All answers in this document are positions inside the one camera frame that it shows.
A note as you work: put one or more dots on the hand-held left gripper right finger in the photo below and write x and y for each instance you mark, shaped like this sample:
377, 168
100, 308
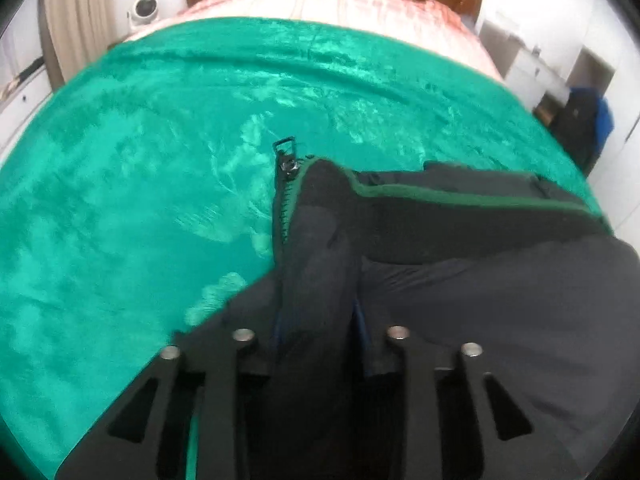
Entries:
380, 355

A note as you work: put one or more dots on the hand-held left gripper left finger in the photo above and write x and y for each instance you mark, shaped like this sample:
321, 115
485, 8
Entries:
255, 355

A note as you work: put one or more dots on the black puffer jacket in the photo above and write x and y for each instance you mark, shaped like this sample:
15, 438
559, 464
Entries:
500, 285

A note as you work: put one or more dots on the green plush blanket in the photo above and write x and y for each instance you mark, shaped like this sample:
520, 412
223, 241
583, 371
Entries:
125, 210

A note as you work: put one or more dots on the black coat on chair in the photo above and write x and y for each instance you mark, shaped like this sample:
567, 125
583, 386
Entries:
572, 125

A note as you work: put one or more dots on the white wardrobe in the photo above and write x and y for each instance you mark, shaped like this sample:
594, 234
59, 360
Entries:
620, 160

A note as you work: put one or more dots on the white desk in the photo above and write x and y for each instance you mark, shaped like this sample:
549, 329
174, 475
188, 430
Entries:
525, 67

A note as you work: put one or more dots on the blue hooded garment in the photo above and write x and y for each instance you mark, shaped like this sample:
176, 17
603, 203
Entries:
604, 122

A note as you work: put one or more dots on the white low cabinet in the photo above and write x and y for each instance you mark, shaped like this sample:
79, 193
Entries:
20, 105

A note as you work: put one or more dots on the pink striped bedsheet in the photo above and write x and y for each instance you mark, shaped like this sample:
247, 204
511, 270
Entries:
350, 5

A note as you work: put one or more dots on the small white fan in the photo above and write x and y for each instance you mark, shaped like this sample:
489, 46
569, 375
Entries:
145, 9

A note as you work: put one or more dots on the beige curtain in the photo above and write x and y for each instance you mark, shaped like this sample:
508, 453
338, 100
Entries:
82, 25

